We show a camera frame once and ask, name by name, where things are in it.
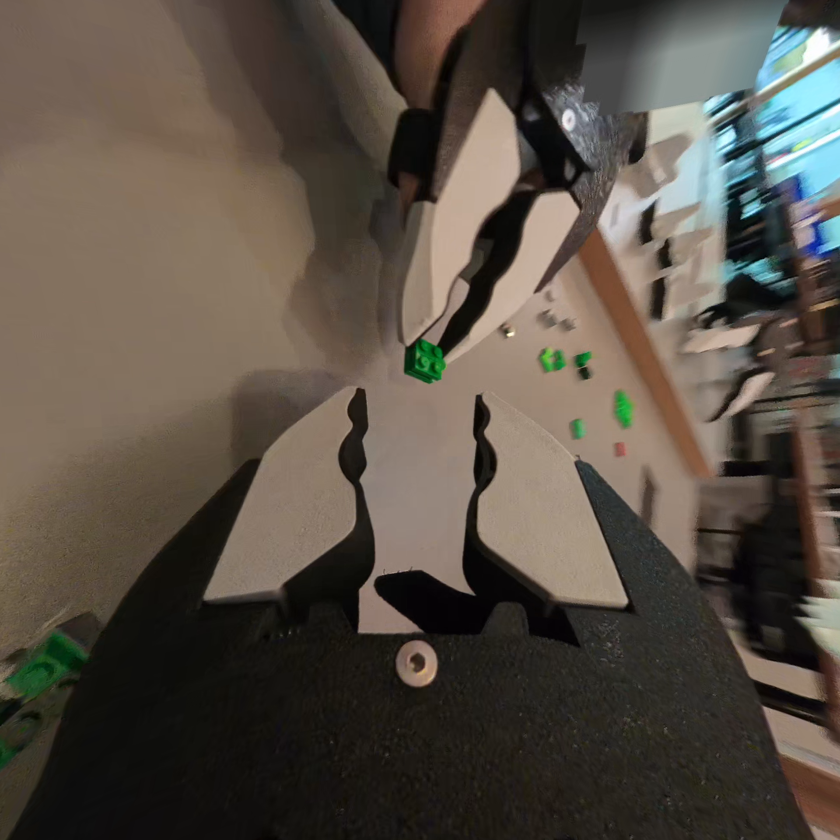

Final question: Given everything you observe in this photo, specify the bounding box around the wood-edged neighbouring table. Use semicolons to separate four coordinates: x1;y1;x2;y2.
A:
579;112;788;480

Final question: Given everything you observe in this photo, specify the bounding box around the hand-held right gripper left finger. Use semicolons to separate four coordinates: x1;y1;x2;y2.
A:
203;387;376;632

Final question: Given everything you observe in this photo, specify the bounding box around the white and black finger part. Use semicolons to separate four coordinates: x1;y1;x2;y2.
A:
633;131;698;199
640;199;707;261
648;252;720;317

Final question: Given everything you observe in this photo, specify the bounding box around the green plate dark grey assembly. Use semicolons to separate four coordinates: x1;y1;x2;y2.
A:
0;629;91;770

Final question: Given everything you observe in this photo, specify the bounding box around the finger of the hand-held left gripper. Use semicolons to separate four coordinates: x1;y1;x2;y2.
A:
399;87;526;343
438;193;583;362

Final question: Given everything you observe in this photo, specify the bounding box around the person's left hand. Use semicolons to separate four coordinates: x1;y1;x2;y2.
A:
394;0;490;112

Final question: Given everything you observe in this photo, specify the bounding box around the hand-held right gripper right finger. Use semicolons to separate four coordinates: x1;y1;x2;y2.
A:
463;392;631;636

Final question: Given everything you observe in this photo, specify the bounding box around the grey desk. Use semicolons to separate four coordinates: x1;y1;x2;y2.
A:
0;0;718;664

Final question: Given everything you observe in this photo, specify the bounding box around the small green plate piece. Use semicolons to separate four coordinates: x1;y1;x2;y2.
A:
403;339;448;385

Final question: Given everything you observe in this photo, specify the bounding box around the scatter of loose bricks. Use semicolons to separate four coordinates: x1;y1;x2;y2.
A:
500;289;636;442

